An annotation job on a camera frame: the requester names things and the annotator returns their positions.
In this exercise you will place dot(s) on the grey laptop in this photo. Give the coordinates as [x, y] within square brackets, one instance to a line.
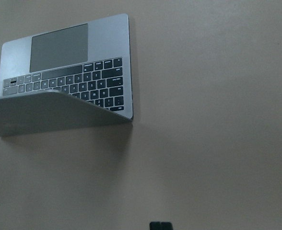
[70, 78]

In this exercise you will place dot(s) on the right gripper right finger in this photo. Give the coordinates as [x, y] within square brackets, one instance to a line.
[166, 226]

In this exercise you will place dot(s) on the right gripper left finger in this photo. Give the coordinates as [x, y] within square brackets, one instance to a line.
[155, 225]

